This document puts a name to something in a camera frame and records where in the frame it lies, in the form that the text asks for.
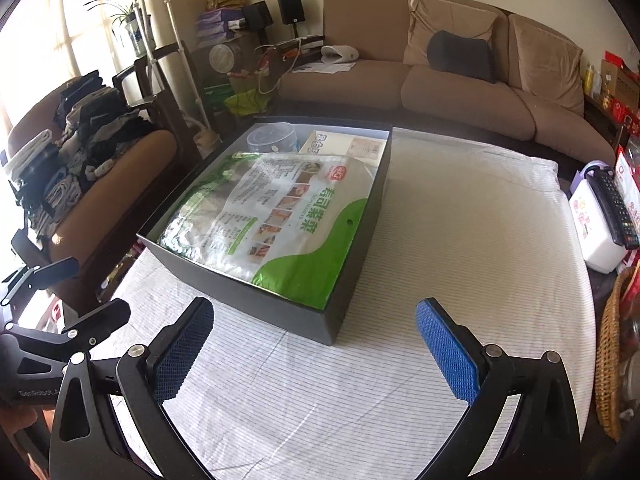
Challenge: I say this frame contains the brown sofa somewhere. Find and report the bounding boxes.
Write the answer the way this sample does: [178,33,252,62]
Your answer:
[277,0,616,161]

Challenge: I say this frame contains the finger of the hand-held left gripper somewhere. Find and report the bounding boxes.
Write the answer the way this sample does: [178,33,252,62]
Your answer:
[4,298,132,357]
[0,256,81,307]

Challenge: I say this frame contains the potted plant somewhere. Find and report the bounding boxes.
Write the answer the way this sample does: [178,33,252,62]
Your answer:
[85,0,151,58]

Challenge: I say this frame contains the brown armchair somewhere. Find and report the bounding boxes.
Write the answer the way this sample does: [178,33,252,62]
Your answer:
[7,45,181,311]

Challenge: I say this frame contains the black speaker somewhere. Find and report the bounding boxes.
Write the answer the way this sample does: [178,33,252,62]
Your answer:
[277,0,303,26]
[242,2,273,31]

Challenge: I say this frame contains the white coat rack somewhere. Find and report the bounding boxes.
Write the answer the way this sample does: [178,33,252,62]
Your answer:
[125,0,211,131]

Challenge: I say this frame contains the pile of clothes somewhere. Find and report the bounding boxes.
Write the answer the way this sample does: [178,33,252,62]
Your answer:
[5,72,156,241]

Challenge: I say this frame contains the black storage box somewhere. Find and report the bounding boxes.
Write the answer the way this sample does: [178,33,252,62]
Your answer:
[136,121,393,347]

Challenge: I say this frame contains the dark lumbar pillow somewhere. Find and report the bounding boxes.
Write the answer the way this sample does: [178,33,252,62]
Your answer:
[426,30,497,83]

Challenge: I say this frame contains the yellow bottle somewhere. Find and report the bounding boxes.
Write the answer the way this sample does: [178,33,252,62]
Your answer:
[582,62,601,98]

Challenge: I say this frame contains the white massager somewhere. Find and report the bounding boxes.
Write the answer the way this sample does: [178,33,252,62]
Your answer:
[320,46,358,65]

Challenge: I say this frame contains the wicker basket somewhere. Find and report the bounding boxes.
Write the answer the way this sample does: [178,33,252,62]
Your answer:
[595,265,640,441]

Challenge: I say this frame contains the round tin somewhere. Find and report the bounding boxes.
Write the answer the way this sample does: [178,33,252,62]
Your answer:
[207,42,241,78]

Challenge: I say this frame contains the stack of purple packs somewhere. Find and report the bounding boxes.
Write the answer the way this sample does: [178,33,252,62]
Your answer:
[195,7,246,43]

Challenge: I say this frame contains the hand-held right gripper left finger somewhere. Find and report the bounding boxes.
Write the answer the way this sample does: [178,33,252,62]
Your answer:
[49,296,221,480]

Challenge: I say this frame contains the loose white papers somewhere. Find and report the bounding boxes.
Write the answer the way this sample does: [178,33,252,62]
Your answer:
[292,60,356,75]

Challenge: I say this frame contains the person's left hand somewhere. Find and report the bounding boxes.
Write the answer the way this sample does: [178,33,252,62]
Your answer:
[0,406,50,434]

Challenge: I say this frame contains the green seaweed bag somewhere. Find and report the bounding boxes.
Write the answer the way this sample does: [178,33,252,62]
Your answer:
[157,152,373,311]

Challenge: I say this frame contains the clear plastic cup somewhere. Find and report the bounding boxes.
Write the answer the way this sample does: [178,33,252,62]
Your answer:
[245,122,301,154]

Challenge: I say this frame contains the dark wooden chair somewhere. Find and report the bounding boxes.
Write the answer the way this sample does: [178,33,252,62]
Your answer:
[112,42,201,161]

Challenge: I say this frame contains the white cardboard glove box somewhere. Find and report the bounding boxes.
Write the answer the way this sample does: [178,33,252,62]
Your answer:
[298,130,388,162]

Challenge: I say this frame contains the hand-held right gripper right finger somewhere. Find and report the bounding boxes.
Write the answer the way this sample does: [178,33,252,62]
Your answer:
[415,296,585,480]

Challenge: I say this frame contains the white striped tablecloth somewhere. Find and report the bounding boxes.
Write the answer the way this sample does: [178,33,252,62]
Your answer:
[112,127,598,480]

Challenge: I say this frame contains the black remote control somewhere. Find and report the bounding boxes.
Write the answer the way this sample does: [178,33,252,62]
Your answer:
[587,170,640,250]

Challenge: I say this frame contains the brown back cushion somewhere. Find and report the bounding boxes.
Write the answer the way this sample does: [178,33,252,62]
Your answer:
[507,12,585,103]
[402,0,501,78]

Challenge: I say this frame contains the white tissue box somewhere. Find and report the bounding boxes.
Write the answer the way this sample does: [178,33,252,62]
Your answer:
[570,160,633,273]

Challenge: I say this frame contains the stack of red gift boxes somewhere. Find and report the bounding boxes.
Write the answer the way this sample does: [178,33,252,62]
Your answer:
[600,50,640,133]

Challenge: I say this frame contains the white and red snack bag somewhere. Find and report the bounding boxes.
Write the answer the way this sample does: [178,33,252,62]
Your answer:
[612,145,640,173]

